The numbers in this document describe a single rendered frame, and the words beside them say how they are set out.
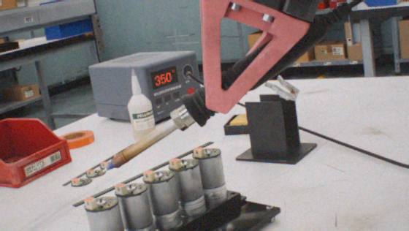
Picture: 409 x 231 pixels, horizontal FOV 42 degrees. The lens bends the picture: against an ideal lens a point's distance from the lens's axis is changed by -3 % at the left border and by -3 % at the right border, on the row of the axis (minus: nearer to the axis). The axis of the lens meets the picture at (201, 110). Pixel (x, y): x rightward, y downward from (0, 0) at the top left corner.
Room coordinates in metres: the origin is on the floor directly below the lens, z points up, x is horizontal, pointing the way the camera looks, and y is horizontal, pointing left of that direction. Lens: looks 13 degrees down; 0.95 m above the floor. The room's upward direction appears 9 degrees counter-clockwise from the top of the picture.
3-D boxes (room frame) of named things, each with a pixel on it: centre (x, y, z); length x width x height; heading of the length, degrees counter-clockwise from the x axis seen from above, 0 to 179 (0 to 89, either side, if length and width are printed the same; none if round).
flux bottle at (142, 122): (0.75, 0.09, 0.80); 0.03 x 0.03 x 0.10
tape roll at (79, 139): (0.78, 0.19, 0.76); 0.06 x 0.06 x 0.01
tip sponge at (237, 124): (0.71, -0.07, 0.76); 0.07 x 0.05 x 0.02; 69
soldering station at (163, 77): (0.90, 0.09, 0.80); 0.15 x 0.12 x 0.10; 43
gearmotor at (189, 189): (0.42, 0.02, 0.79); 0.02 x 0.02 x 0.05
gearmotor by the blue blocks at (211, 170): (0.44, 0.00, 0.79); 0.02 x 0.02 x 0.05
